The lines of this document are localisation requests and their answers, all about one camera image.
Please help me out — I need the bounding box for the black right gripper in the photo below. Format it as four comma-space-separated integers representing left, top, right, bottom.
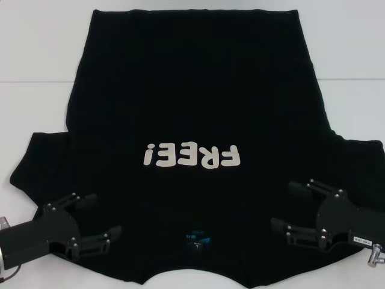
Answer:
270, 179, 385, 251

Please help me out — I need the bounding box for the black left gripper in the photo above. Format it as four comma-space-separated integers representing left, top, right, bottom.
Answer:
0, 193, 123, 270

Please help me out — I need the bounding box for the black shirt with FREE print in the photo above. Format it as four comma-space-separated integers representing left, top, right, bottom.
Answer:
8, 8, 385, 289

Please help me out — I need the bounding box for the right arm silver cable plug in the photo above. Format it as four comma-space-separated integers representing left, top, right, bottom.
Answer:
365, 244, 385, 269

